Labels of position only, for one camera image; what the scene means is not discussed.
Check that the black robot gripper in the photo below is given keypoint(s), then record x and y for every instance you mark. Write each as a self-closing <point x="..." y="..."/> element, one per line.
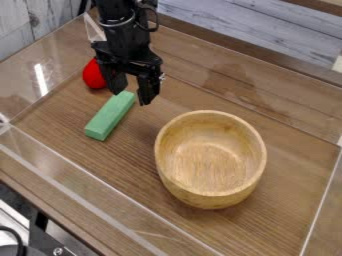
<point x="125" y="54"/>

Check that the clear acrylic tray wall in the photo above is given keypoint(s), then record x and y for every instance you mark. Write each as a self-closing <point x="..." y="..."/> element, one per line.
<point x="95" y="211"/>

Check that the red plush strawberry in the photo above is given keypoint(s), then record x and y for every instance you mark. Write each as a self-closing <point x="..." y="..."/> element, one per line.
<point x="93" y="76"/>

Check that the green rectangular block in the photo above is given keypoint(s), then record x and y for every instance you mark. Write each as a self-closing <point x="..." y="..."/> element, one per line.
<point x="109" y="116"/>

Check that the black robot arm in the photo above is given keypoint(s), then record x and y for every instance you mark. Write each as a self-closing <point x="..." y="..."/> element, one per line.
<point x="129" y="9"/>

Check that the clear acrylic corner bracket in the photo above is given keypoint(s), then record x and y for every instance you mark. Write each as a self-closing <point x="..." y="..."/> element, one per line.
<point x="95" y="33"/>

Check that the light wooden bowl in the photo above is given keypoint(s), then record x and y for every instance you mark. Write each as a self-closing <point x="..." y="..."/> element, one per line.
<point x="210" y="157"/>

